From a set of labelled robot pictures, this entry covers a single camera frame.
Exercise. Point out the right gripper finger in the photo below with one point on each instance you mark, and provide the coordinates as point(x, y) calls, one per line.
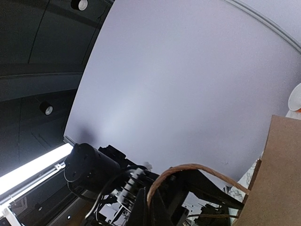
point(154, 214)

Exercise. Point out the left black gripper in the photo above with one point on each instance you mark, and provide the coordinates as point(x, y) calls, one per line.
point(173, 191)

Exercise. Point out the brown paper bag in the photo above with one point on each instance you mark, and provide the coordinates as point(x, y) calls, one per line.
point(275, 199)

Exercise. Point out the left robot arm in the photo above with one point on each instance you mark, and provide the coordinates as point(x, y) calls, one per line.
point(97, 170)

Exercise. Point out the orange and white bowl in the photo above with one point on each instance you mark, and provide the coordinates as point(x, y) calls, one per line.
point(294, 103)

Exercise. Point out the white light strip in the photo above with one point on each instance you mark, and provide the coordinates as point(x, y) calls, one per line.
point(30, 169)

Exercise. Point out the ceiling spot light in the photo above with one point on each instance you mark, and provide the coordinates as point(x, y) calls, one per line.
point(79, 5)
point(46, 108)

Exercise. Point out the right aluminium frame post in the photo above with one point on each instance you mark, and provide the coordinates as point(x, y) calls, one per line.
point(267, 22)

